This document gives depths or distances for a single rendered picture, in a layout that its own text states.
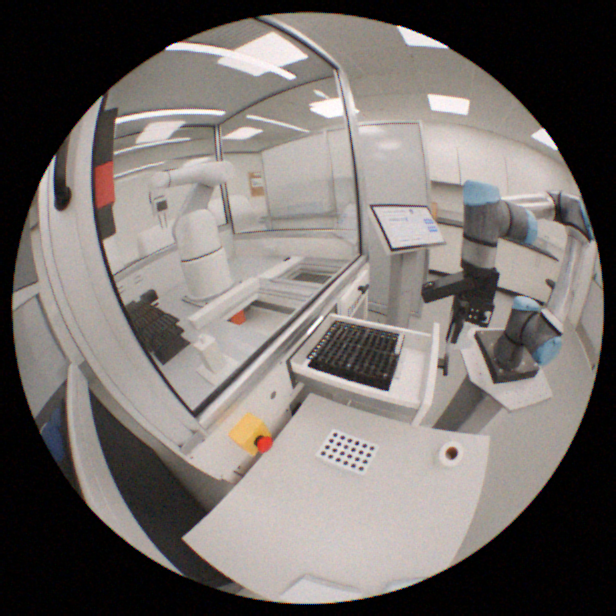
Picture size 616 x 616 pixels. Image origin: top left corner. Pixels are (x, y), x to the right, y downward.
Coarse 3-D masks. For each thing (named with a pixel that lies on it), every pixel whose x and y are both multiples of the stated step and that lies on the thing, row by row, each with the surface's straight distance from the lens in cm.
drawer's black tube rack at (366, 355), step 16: (336, 320) 66; (336, 336) 59; (352, 336) 59; (368, 336) 63; (384, 336) 60; (320, 352) 55; (336, 352) 59; (352, 352) 59; (368, 352) 59; (384, 352) 55; (320, 368) 55; (336, 368) 55; (352, 368) 54; (368, 368) 55; (384, 368) 56; (368, 384) 52; (384, 384) 52
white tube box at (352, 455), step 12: (336, 432) 52; (324, 444) 51; (336, 444) 52; (348, 444) 51; (360, 444) 51; (372, 444) 52; (324, 456) 50; (336, 456) 50; (348, 456) 52; (360, 456) 50; (372, 456) 50; (336, 468) 53; (348, 468) 49; (360, 468) 52
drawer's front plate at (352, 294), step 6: (366, 270) 95; (360, 276) 88; (366, 276) 94; (354, 282) 83; (360, 282) 86; (366, 282) 95; (354, 288) 79; (348, 294) 74; (354, 294) 80; (342, 300) 71; (348, 300) 74; (354, 300) 81; (360, 300) 89; (342, 306) 72; (348, 306) 76; (342, 312) 74; (354, 312) 84
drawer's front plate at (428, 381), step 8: (432, 328) 66; (432, 336) 61; (432, 344) 56; (432, 352) 54; (432, 360) 52; (424, 368) 62; (432, 368) 50; (424, 376) 56; (432, 376) 48; (424, 384) 51; (432, 384) 47; (424, 392) 47; (432, 392) 45; (424, 400) 44; (424, 408) 45; (416, 416) 48; (416, 424) 51
